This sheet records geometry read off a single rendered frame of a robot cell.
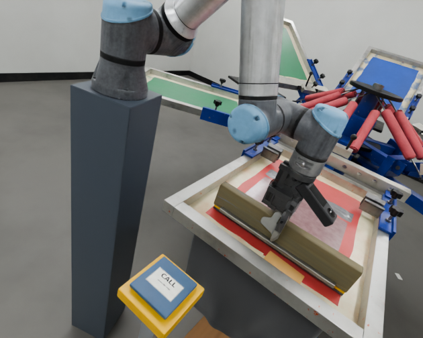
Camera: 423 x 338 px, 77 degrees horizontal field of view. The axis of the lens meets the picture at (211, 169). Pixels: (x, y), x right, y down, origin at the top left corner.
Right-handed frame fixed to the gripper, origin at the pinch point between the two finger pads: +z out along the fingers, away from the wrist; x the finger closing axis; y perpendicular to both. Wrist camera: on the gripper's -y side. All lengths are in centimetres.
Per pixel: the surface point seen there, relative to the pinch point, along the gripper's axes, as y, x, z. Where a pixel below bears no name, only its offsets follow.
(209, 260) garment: 14.3, 4.0, 20.1
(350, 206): -15, -48, 4
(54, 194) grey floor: 155, -24, 98
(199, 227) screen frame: 16.9, 13.2, 1.8
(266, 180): 16.2, -32.4, 4.0
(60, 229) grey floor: 122, -9, 98
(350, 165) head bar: -8, -69, -4
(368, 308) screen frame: -25.1, 3.0, 1.7
